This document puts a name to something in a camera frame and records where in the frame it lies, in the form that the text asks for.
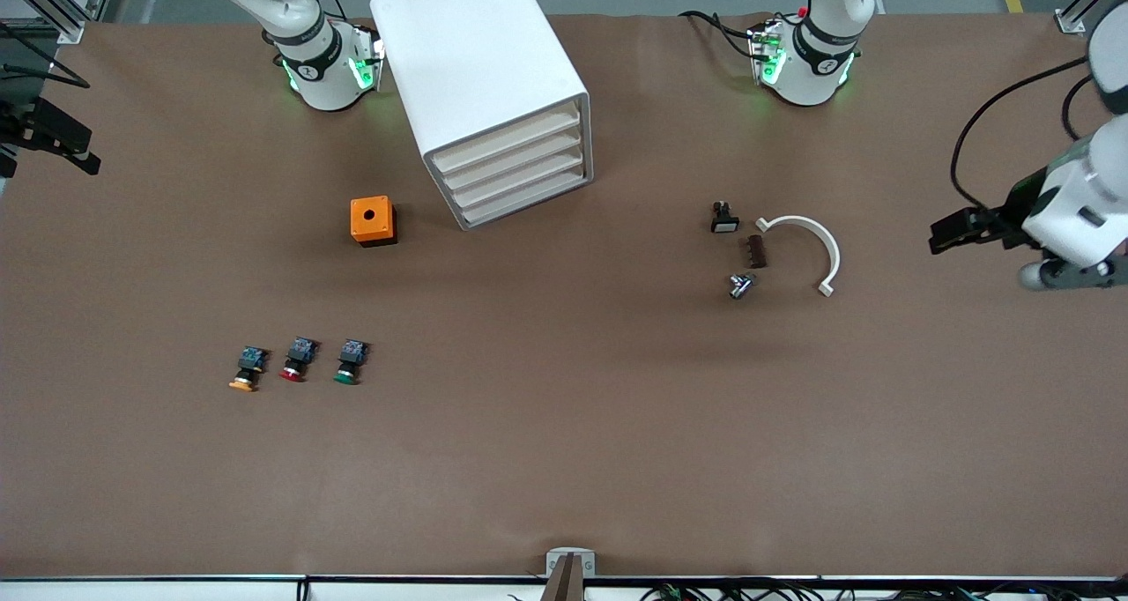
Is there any yellow push button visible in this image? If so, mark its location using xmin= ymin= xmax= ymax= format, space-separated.
xmin=228 ymin=345 xmax=269 ymax=393

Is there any red push button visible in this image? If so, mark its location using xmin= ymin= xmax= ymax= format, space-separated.
xmin=279 ymin=337 xmax=320 ymax=382

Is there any green push button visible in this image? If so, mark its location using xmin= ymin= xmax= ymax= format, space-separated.
xmin=333 ymin=339 xmax=371 ymax=385

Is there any brown paper table cover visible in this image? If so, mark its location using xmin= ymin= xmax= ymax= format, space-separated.
xmin=0 ymin=11 xmax=1128 ymax=580

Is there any white curved plastic bracket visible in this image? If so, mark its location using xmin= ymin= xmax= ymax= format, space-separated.
xmin=755 ymin=215 xmax=842 ymax=298

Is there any orange button enclosure box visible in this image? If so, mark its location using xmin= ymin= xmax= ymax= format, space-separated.
xmin=350 ymin=196 xmax=398 ymax=248

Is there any black base power cable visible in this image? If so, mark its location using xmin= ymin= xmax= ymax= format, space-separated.
xmin=679 ymin=9 xmax=759 ymax=60

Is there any white table edge rail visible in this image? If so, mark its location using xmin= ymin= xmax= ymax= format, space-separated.
xmin=0 ymin=575 xmax=1128 ymax=601

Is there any grey table edge bracket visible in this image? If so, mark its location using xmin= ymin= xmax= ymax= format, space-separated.
xmin=545 ymin=547 xmax=597 ymax=578

